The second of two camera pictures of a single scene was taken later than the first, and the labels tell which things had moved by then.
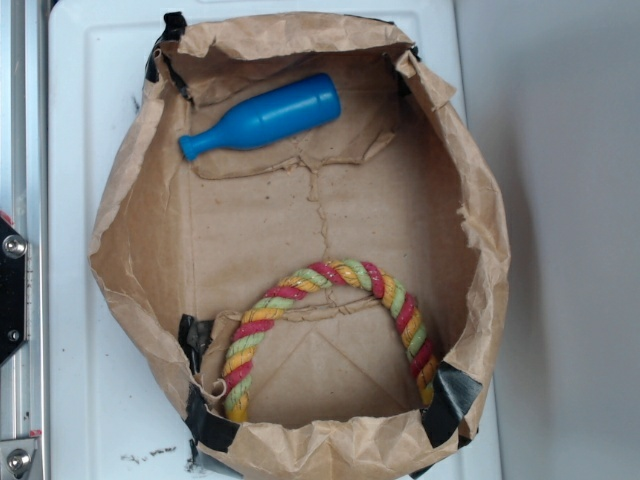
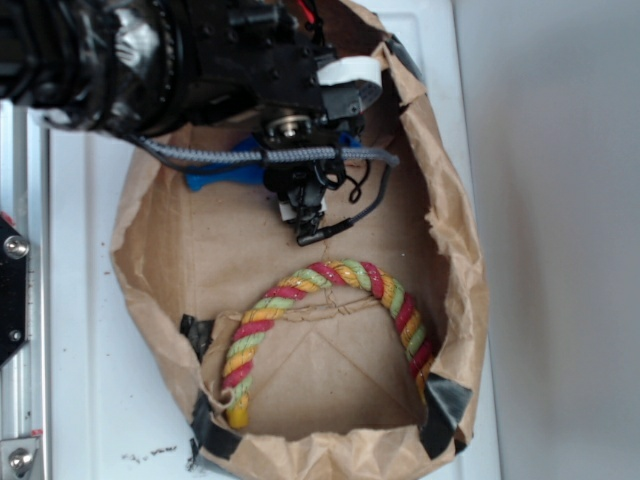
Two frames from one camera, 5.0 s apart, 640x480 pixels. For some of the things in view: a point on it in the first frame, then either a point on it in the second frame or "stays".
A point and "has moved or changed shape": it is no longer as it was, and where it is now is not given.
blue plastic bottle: x=310 y=104 has moved or changed shape
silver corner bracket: x=15 y=458 stays
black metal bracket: x=12 y=291 stays
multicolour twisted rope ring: x=238 y=362 stays
